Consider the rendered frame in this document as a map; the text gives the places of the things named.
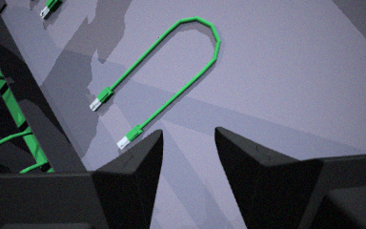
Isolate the black metal rack frame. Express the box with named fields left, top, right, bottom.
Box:
left=0, top=0, right=36, bottom=174

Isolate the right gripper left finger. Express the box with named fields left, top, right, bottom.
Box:
left=0, top=130, right=164, bottom=229

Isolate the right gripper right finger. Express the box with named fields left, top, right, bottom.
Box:
left=214, top=127, right=366, bottom=229

